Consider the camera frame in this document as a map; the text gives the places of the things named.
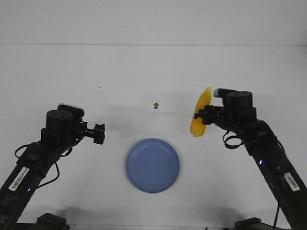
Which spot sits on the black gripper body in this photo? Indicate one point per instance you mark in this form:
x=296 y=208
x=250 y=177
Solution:
x=216 y=115
x=86 y=132

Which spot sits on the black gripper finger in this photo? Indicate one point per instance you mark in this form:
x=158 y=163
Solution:
x=99 y=139
x=206 y=121
x=99 y=129
x=206 y=111

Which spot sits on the yellow corn cob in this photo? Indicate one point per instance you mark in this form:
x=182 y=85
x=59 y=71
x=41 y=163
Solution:
x=197 y=127

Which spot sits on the blue round plate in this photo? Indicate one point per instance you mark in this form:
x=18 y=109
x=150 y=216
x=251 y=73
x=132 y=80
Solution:
x=152 y=165

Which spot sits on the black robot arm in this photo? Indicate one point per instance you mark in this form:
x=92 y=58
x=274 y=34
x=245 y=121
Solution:
x=233 y=111
x=64 y=130

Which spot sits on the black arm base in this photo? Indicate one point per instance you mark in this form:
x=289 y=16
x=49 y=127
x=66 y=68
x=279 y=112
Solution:
x=251 y=224
x=50 y=221

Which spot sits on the small brown table stain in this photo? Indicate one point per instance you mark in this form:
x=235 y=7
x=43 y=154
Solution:
x=156 y=106

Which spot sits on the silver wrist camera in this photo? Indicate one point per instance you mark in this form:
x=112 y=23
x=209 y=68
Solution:
x=76 y=111
x=222 y=93

